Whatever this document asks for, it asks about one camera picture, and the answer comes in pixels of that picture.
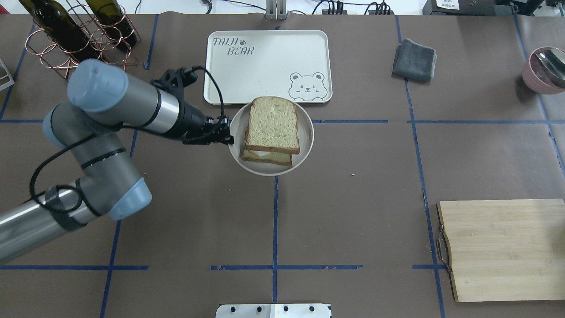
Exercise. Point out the copper wire bottle rack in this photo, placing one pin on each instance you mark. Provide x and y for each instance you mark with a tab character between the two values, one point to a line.
54	58

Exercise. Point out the pink bowl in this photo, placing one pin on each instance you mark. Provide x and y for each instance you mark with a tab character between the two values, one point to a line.
535	77

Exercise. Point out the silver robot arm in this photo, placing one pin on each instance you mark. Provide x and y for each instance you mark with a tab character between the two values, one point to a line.
101	100

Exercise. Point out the dark wine bottle back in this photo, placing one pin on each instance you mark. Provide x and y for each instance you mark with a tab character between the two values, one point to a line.
117	26

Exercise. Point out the white wire cup rack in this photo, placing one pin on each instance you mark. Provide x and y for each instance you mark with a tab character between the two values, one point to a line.
6	78

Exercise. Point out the metal scoop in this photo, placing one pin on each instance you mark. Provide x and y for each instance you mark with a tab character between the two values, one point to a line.
553	63

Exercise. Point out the cream bear tray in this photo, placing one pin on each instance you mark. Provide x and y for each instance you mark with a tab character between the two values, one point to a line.
246	64

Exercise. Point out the dark wine bottle front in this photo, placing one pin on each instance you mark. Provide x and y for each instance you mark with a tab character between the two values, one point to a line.
60	27

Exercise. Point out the bread slice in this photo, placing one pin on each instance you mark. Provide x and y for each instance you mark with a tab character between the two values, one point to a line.
269	114

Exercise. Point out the dark wine bottle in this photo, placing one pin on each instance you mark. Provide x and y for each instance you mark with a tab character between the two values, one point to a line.
60	27
117	26

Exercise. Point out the aluminium frame post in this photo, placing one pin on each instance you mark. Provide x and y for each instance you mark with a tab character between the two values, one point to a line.
276	10

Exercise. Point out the wooden cutting board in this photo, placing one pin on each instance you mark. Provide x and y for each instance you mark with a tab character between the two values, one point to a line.
504	250

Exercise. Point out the folded grey cloth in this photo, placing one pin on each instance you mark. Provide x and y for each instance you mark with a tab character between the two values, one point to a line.
414	61

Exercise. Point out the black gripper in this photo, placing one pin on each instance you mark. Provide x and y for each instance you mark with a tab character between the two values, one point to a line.
191	119

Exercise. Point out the white round plate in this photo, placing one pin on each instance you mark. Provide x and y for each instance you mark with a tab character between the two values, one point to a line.
239	126

